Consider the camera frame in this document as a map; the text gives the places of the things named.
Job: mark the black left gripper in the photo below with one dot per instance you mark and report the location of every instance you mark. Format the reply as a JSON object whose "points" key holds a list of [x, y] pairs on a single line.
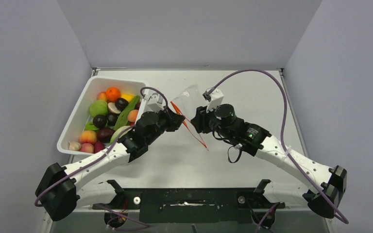
{"points": [[175, 120]]}

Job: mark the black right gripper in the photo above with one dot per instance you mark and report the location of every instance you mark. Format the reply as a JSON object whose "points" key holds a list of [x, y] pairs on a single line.
{"points": [[200, 121]]}

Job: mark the clear red-zipper bag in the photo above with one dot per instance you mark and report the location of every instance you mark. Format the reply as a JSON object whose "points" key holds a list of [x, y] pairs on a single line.
{"points": [[185, 104]]}

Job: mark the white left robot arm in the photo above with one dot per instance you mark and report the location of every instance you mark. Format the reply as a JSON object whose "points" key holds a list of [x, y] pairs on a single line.
{"points": [[90, 170]]}

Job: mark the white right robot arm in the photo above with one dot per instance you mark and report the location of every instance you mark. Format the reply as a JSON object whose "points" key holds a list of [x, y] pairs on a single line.
{"points": [[324, 186]]}

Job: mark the dark red fig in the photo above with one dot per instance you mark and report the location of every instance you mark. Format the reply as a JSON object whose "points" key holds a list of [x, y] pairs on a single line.
{"points": [[137, 106]]}

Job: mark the peach near bin edge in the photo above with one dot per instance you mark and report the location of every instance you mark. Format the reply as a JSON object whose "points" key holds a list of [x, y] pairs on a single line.
{"points": [[132, 116]]}

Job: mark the green leafy vegetable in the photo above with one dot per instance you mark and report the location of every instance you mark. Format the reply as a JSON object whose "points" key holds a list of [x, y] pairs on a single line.
{"points": [[123, 117]]}

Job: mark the dark plum upper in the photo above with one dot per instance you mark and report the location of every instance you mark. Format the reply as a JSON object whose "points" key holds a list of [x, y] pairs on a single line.
{"points": [[121, 104]]}

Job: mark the dark plum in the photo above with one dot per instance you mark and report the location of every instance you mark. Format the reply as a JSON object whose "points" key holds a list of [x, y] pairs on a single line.
{"points": [[99, 121], [121, 104], [111, 119]]}

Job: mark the white green napa cabbage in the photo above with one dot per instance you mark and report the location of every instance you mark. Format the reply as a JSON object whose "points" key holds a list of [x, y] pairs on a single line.
{"points": [[117, 133]]}

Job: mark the dark plum middle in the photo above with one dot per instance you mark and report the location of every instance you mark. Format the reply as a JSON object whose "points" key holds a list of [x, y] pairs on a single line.
{"points": [[111, 119]]}

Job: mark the sliced mushroom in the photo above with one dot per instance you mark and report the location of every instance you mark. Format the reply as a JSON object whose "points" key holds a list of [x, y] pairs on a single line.
{"points": [[113, 109]]}

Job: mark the orange fruit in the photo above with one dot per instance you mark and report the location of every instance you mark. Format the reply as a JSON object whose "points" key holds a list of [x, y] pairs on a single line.
{"points": [[112, 94]]}

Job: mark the dark plum left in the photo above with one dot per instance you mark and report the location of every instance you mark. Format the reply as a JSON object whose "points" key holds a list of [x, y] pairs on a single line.
{"points": [[99, 121]]}

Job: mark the peach top left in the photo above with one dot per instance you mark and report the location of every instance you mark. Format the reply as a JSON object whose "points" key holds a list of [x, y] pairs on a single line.
{"points": [[102, 96]]}

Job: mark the red purple onion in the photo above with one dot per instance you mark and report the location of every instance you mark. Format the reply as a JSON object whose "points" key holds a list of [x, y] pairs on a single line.
{"points": [[98, 146]]}

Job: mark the peach lower left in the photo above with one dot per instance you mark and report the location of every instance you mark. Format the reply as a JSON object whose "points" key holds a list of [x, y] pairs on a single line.
{"points": [[88, 136]]}

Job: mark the pink peach bottom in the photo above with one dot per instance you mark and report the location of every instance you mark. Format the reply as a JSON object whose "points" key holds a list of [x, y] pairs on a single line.
{"points": [[87, 148]]}

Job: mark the white plastic bin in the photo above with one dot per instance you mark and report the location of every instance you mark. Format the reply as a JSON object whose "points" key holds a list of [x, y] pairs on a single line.
{"points": [[80, 114]]}

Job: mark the garlic bulb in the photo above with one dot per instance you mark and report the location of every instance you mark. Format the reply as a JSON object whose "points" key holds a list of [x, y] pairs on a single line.
{"points": [[74, 146]]}

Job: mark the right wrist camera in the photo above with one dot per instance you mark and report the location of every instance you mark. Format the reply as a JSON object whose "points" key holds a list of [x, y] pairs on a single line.
{"points": [[214, 97]]}

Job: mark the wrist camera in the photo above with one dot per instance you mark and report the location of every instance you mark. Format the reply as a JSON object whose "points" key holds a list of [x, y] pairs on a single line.
{"points": [[156, 102], [214, 97]]}

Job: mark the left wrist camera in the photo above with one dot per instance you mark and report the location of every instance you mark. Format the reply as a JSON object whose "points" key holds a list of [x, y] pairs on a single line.
{"points": [[156, 102]]}

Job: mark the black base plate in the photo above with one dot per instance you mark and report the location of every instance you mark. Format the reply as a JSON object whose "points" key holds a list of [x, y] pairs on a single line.
{"points": [[191, 205]]}

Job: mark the aluminium frame rail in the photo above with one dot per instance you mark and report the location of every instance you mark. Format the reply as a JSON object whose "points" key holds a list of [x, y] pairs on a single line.
{"points": [[108, 191]]}

